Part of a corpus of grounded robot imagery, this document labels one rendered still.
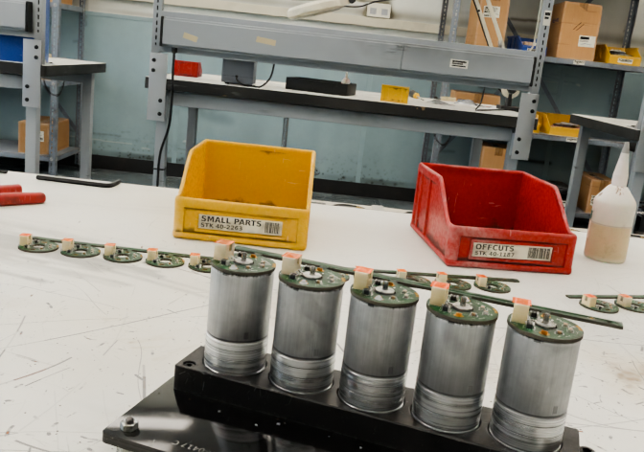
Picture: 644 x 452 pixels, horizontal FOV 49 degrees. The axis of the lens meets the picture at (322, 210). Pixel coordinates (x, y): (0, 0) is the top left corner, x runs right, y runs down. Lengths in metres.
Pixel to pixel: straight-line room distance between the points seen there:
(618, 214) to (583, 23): 3.86
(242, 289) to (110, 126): 4.60
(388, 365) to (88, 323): 0.17
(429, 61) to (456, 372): 2.30
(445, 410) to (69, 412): 0.14
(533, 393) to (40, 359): 0.21
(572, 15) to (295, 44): 2.30
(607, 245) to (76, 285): 0.42
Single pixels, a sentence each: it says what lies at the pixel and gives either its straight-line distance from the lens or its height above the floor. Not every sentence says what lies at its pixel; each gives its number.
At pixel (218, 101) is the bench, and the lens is 2.60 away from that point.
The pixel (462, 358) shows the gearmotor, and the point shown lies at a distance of 0.25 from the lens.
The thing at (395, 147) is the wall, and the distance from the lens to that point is 4.68.
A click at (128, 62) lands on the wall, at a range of 4.79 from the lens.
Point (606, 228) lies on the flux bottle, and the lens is 0.63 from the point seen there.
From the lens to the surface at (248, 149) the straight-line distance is 0.63.
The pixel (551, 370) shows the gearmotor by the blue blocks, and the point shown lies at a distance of 0.25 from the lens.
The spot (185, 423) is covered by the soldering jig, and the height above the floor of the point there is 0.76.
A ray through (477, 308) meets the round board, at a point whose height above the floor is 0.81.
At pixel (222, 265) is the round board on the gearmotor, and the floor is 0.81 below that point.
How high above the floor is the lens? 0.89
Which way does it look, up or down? 12 degrees down
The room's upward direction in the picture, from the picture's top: 6 degrees clockwise
